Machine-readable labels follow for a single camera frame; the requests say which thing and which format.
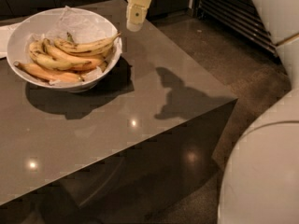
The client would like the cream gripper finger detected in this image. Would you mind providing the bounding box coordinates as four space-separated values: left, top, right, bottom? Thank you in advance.
126 0 151 32

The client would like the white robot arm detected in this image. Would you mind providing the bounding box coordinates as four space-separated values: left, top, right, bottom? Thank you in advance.
217 0 299 224

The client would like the bottom yellow banana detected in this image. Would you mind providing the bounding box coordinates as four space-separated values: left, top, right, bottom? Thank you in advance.
15 62 82 83

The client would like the middle yellow banana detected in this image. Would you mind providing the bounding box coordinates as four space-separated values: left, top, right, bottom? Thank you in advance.
43 38 107 71

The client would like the white ceramic bowl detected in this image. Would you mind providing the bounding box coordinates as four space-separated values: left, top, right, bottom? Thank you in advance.
7 7 122 92

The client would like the spotted yellow banana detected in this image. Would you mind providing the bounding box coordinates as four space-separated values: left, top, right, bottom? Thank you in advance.
53 33 121 56
29 40 88 70

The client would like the white paper sheet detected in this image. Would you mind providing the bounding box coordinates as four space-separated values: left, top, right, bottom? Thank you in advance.
0 23 20 59

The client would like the dark slatted vent cabinet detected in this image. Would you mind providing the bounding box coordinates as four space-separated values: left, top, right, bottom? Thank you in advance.
194 0 278 57

